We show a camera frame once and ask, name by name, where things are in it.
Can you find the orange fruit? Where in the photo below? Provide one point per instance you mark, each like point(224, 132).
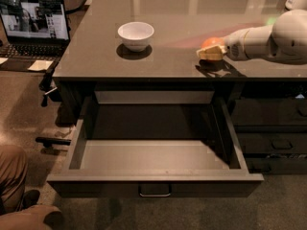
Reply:
point(213, 41)

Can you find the white paper note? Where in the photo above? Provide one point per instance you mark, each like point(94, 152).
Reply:
point(40, 65)

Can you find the black open laptop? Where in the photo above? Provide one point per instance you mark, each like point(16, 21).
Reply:
point(34, 28)

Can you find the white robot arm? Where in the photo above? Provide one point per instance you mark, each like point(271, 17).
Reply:
point(284, 41)

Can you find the white ceramic bowl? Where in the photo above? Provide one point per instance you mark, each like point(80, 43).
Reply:
point(136, 35)

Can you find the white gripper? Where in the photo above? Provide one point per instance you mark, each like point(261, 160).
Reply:
point(235, 44)

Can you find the dark lower side drawers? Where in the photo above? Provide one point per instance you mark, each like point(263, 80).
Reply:
point(270, 119)

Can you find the person's brown trouser legs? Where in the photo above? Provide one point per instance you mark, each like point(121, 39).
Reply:
point(13, 172)

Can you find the metal drawer handle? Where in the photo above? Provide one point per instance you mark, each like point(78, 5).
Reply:
point(154, 190)

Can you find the open dark top drawer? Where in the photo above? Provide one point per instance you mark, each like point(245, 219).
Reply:
point(117, 147)

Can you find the black shoe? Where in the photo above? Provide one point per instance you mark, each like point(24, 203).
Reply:
point(30, 198)

